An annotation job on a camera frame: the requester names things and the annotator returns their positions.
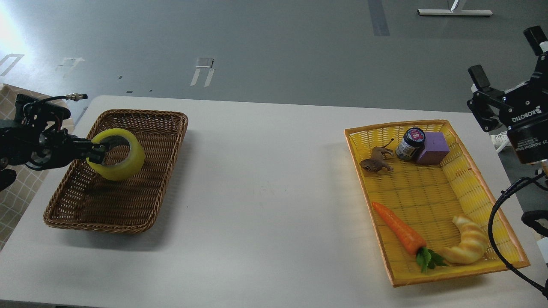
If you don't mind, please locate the brown toy lion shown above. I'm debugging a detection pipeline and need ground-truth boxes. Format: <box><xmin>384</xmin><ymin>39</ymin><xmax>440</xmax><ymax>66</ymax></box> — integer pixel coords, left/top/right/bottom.
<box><xmin>359</xmin><ymin>138</ymin><xmax>395</xmax><ymax>173</ymax></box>

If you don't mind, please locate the white stand base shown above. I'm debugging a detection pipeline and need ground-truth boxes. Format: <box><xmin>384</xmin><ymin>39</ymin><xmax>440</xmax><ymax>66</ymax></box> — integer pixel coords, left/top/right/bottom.
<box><xmin>417</xmin><ymin>0</ymin><xmax>493</xmax><ymax>17</ymax></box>

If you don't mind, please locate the grey floor plate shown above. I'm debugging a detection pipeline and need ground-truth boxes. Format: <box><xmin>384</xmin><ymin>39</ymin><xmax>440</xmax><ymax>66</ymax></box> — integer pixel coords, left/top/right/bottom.
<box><xmin>195</xmin><ymin>58</ymin><xmax>214</xmax><ymax>69</ymax></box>

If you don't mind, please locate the small dark jar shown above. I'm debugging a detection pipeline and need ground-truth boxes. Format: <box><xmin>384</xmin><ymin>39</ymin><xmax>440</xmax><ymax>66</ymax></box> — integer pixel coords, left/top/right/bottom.
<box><xmin>396</xmin><ymin>127</ymin><xmax>426</xmax><ymax>160</ymax></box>

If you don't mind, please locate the toy croissant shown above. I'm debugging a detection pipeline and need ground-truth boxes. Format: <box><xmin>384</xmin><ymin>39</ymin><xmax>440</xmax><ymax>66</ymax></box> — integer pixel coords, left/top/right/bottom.
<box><xmin>441</xmin><ymin>215</ymin><xmax>488</xmax><ymax>264</ymax></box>

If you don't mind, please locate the orange toy carrot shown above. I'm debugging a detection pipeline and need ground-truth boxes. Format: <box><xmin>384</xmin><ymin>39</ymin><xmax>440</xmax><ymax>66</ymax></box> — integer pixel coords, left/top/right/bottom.
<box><xmin>372</xmin><ymin>201</ymin><xmax>449</xmax><ymax>273</ymax></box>

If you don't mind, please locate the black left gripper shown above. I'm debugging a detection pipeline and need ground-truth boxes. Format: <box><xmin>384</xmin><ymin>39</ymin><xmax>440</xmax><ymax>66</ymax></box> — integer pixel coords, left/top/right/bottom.
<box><xmin>43</xmin><ymin>135</ymin><xmax>108</xmax><ymax>167</ymax></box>

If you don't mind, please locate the yellow plastic basket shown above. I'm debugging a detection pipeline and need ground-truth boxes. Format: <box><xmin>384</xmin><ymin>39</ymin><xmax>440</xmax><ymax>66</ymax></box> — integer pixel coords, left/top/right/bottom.
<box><xmin>345</xmin><ymin>119</ymin><xmax>507</xmax><ymax>288</ymax></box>

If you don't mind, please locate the beige checkered cloth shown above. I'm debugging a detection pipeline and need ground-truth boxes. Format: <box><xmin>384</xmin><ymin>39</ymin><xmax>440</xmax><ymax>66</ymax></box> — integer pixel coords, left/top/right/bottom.
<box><xmin>0</xmin><ymin>84</ymin><xmax>75</xmax><ymax>251</ymax></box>

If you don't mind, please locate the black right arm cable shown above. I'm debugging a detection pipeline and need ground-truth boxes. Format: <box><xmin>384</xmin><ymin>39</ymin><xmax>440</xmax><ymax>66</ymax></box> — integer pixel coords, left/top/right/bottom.
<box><xmin>488</xmin><ymin>173</ymin><xmax>548</xmax><ymax>298</ymax></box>

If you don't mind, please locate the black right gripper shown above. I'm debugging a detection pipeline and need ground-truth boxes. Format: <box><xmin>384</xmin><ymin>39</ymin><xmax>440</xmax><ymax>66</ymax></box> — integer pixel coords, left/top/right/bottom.
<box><xmin>467</xmin><ymin>26</ymin><xmax>548</xmax><ymax>164</ymax></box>

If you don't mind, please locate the yellow tape roll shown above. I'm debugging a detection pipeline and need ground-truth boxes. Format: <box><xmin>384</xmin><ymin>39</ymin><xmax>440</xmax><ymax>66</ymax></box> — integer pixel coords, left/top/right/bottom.
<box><xmin>86</xmin><ymin>128</ymin><xmax>145</xmax><ymax>181</ymax></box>

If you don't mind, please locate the brown wicker basket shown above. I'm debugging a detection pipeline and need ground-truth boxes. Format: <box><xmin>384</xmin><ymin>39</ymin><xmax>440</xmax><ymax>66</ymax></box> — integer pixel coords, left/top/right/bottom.
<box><xmin>43</xmin><ymin>109</ymin><xmax>188</xmax><ymax>234</ymax></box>

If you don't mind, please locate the purple foam block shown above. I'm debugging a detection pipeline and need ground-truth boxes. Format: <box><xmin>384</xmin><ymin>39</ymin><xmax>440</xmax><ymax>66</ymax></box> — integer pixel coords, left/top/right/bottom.
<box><xmin>415</xmin><ymin>131</ymin><xmax>450</xmax><ymax>166</ymax></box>

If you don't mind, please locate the person leg and shoe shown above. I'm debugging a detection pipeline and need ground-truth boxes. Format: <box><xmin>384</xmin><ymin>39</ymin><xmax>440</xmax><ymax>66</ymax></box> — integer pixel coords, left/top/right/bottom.
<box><xmin>491</xmin><ymin>131</ymin><xmax>511</xmax><ymax>150</ymax></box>

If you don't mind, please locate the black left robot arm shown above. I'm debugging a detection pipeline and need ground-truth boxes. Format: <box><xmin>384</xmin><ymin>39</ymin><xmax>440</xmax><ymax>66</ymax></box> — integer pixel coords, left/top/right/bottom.
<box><xmin>0</xmin><ymin>94</ymin><xmax>113</xmax><ymax>190</ymax></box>

